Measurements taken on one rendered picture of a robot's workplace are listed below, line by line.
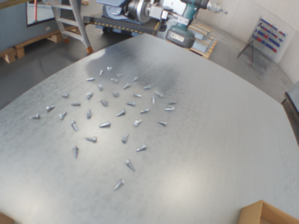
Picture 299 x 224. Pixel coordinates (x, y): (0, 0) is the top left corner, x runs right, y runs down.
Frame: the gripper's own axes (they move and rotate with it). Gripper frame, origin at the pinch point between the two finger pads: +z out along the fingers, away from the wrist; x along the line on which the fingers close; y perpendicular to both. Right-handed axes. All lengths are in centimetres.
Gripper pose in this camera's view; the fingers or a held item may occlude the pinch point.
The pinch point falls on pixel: (185, 20)
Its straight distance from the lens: 66.9
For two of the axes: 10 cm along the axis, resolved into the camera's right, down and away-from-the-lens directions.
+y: -2.4, 6.9, 6.8
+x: -4.6, 5.4, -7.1
